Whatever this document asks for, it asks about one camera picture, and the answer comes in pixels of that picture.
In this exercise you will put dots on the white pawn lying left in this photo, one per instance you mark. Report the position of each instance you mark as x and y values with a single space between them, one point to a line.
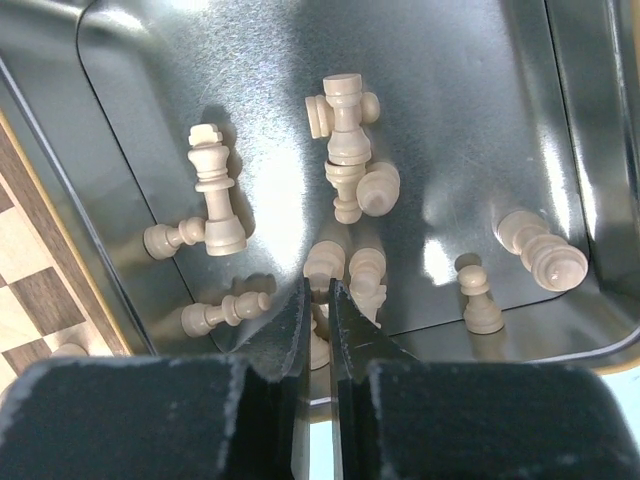
163 241

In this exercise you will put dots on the wooden folding chess board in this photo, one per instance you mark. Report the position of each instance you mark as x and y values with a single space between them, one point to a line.
50 304

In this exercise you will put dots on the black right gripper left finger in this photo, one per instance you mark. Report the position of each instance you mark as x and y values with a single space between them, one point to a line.
272 439

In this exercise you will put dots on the white piece lying centre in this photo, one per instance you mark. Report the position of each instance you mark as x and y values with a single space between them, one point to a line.
378 191

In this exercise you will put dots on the white king piece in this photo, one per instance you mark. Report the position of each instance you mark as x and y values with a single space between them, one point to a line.
224 233

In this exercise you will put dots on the yellow metal tin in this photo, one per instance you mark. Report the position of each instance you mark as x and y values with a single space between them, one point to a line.
487 107

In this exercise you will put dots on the white pawn standing right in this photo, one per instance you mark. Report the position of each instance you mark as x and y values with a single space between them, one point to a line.
481 315

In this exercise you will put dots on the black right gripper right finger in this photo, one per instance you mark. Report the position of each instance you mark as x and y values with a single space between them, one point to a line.
355 343

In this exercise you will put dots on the white bishop lying right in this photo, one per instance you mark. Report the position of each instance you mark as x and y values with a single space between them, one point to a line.
554 264

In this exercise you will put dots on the white rook upright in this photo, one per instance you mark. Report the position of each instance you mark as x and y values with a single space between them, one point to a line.
348 145

